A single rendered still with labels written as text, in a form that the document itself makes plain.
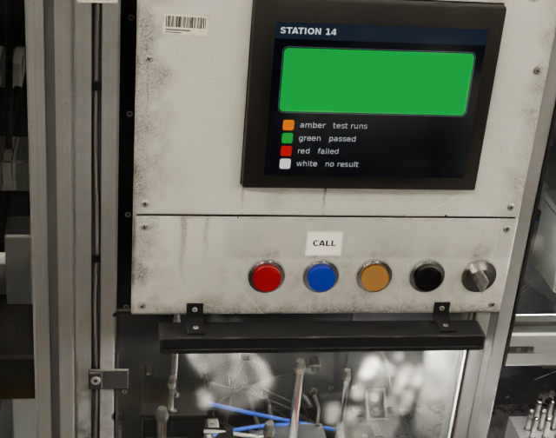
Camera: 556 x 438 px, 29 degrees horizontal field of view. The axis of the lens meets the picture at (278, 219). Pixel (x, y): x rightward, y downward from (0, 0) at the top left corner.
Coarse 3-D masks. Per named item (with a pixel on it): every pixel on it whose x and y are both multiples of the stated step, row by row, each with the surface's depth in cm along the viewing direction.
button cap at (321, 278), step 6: (312, 270) 118; (318, 270) 118; (324, 270) 118; (330, 270) 118; (312, 276) 118; (318, 276) 118; (324, 276) 118; (330, 276) 118; (312, 282) 118; (318, 282) 118; (324, 282) 119; (330, 282) 119; (312, 288) 119; (318, 288) 119; (324, 288) 119
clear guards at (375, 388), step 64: (128, 320) 120; (256, 320) 122; (320, 320) 123; (384, 320) 124; (512, 320) 127; (192, 384) 125; (256, 384) 126; (320, 384) 127; (384, 384) 128; (448, 384) 130
